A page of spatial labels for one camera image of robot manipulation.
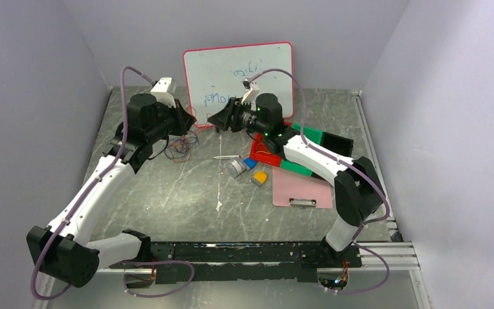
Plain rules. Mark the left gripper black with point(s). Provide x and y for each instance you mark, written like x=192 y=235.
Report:
x=184 y=119

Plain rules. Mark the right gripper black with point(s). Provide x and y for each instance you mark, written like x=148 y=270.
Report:
x=228 y=116

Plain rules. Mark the red plastic bin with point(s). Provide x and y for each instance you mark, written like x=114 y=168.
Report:
x=260 y=153

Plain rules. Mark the green plastic bin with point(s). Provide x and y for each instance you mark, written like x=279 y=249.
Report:
x=313 y=135

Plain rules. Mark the black plastic bin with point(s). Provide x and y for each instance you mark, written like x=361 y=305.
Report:
x=337 y=144

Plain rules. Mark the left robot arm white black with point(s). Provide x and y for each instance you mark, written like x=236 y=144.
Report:
x=93 y=183

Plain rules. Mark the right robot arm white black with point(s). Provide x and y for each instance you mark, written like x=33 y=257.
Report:
x=357 y=189

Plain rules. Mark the white marker pen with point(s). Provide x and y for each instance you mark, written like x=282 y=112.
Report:
x=226 y=157

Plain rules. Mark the blue eraser block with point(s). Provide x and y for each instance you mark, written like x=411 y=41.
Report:
x=249 y=163

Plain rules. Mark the clear tape roll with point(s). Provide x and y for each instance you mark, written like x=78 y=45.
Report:
x=234 y=167

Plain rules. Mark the yellow eraser block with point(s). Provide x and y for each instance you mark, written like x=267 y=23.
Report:
x=259 y=178

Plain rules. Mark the pink clipboard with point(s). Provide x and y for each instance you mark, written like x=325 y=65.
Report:
x=288 y=185

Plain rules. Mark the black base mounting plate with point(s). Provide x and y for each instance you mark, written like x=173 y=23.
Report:
x=249 y=261

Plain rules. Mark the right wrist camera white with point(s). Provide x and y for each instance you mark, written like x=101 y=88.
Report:
x=251 y=91

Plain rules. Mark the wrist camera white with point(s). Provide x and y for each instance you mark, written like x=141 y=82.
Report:
x=251 y=91
x=164 y=90

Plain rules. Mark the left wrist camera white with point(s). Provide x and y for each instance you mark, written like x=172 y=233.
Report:
x=164 y=90

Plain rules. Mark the whiteboard with pink frame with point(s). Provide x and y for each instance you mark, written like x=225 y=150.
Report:
x=213 y=75

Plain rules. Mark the aluminium rail frame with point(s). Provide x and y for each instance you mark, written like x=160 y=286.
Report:
x=379 y=255

